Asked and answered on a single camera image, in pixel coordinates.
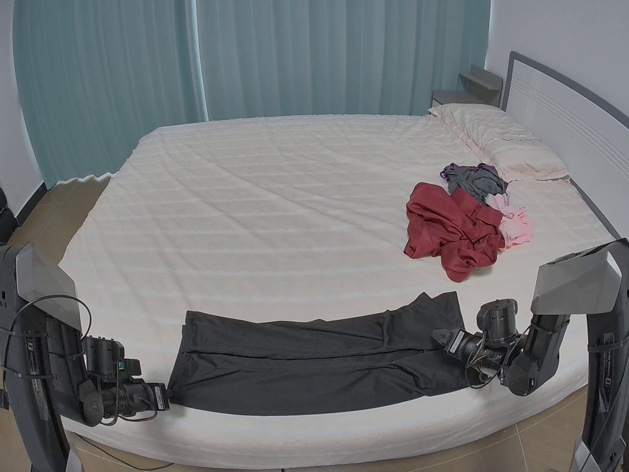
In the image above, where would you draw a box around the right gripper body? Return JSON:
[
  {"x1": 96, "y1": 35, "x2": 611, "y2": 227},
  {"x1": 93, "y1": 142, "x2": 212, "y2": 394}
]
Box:
[{"x1": 444, "y1": 330, "x2": 485, "y2": 361}]

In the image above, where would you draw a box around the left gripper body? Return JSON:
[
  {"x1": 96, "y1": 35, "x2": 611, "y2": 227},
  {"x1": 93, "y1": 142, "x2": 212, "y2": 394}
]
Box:
[{"x1": 141, "y1": 383, "x2": 172, "y2": 412}]

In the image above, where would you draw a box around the black T-shirt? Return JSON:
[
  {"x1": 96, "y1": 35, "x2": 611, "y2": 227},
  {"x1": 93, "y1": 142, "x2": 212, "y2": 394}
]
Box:
[{"x1": 167, "y1": 290, "x2": 485, "y2": 418}]

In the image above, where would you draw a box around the bed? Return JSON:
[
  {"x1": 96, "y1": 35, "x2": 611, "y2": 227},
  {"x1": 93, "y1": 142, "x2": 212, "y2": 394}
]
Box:
[{"x1": 49, "y1": 49, "x2": 629, "y2": 467}]

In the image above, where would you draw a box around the dark red shirt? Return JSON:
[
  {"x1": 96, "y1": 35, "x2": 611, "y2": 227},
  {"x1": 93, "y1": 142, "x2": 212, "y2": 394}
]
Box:
[{"x1": 404, "y1": 181, "x2": 507, "y2": 284}]

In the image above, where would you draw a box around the pink garment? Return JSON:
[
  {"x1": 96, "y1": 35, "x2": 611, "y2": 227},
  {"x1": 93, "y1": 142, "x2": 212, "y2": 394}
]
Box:
[{"x1": 486, "y1": 194, "x2": 535, "y2": 250}]

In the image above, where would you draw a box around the grey purple garment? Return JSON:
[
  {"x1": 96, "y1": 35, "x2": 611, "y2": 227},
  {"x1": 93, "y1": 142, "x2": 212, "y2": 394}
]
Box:
[{"x1": 440, "y1": 163, "x2": 509, "y2": 203}]

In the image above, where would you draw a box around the cream pillow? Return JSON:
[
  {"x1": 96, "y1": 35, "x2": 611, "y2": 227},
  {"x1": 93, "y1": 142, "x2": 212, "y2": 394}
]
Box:
[{"x1": 427, "y1": 102, "x2": 569, "y2": 182}]

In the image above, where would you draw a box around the grey bedside table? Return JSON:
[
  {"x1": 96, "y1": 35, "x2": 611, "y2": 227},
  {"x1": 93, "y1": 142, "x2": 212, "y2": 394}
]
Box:
[{"x1": 431, "y1": 64, "x2": 503, "y2": 109}]

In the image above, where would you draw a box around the blue-green curtain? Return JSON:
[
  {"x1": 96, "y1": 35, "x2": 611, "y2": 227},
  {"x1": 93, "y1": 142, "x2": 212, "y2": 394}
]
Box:
[
  {"x1": 14, "y1": 0, "x2": 210, "y2": 191},
  {"x1": 194, "y1": 0, "x2": 492, "y2": 121}
]

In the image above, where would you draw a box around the black cable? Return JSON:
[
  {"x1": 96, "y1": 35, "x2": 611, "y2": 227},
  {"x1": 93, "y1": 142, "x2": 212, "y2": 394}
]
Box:
[
  {"x1": 464, "y1": 357, "x2": 498, "y2": 390},
  {"x1": 80, "y1": 437, "x2": 169, "y2": 467},
  {"x1": 9, "y1": 295, "x2": 93, "y2": 349}
]

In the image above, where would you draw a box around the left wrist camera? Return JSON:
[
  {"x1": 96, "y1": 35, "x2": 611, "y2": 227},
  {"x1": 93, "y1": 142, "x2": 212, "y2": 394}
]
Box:
[{"x1": 115, "y1": 357, "x2": 143, "y2": 380}]

